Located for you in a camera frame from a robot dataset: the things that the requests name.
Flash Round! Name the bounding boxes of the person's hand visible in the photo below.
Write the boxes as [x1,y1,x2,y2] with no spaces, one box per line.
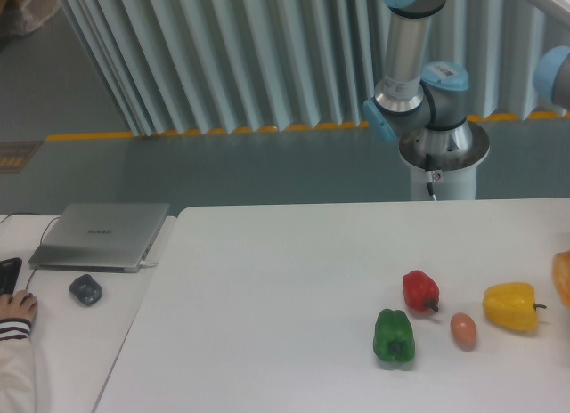
[0,293,38,327]

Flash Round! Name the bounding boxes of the orange triangular bread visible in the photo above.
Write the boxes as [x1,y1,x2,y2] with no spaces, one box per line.
[551,251,570,308]

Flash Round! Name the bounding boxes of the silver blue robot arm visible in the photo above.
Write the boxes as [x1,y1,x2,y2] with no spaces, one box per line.
[363,0,569,171]

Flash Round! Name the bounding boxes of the white sleeved forearm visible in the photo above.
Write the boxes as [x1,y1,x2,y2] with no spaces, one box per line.
[1,319,36,412]

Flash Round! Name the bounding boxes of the black keyboard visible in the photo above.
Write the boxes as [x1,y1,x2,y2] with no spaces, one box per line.
[0,257,22,296]

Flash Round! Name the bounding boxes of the silver closed laptop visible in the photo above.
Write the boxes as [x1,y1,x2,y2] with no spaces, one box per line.
[28,203,169,272]

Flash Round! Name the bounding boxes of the white folding screen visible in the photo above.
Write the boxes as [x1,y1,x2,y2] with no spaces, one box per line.
[60,0,569,136]

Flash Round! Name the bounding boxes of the green bell pepper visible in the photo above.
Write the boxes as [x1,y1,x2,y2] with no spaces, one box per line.
[373,309,415,363]

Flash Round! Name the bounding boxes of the red bell pepper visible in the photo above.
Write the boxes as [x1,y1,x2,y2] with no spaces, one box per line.
[403,270,440,312]

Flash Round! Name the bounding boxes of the brown egg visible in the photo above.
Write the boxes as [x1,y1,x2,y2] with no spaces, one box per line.
[450,312,477,349]

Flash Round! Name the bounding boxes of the yellow bell pepper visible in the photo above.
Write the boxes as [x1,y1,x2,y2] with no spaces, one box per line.
[482,282,547,332]

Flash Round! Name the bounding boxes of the black mouse cable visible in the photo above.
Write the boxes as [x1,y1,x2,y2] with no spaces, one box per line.
[0,211,61,294]

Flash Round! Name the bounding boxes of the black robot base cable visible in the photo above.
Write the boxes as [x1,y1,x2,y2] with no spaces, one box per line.
[425,152,438,202]

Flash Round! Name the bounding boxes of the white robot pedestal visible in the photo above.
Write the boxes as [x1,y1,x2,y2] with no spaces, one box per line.
[407,165,477,201]

